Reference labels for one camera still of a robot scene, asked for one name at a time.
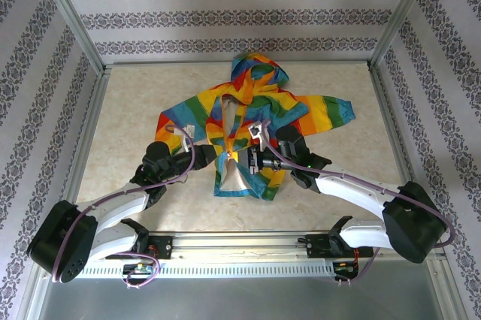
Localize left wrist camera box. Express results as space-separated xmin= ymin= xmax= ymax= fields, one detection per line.
xmin=181 ymin=123 xmax=197 ymax=150

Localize rainbow striped hooded jacket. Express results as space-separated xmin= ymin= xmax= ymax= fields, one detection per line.
xmin=156 ymin=53 xmax=356 ymax=201

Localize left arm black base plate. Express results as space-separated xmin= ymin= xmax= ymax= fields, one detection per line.
xmin=135 ymin=234 xmax=174 ymax=261

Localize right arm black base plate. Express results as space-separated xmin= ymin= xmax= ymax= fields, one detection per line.
xmin=304 ymin=233 xmax=375 ymax=260

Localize grey metal sheet panel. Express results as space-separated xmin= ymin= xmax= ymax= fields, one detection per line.
xmin=22 ymin=259 xmax=458 ymax=320

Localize aluminium frame post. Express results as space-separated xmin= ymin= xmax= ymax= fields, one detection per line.
xmin=32 ymin=0 xmax=108 ymax=75
xmin=368 ymin=0 xmax=440 ymax=71

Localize aluminium frame crossbar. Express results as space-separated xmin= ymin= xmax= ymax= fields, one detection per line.
xmin=103 ymin=59 xmax=373 ymax=69

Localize aluminium mounting rail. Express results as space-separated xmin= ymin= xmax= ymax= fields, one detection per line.
xmin=86 ymin=230 xmax=448 ymax=261

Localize aluminium frame side rail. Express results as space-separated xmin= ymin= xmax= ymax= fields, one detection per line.
xmin=41 ymin=66 xmax=112 ymax=238
xmin=368 ymin=66 xmax=443 ymax=233

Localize slotted white cable duct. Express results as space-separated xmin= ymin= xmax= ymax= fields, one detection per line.
xmin=80 ymin=261 xmax=337 ymax=279

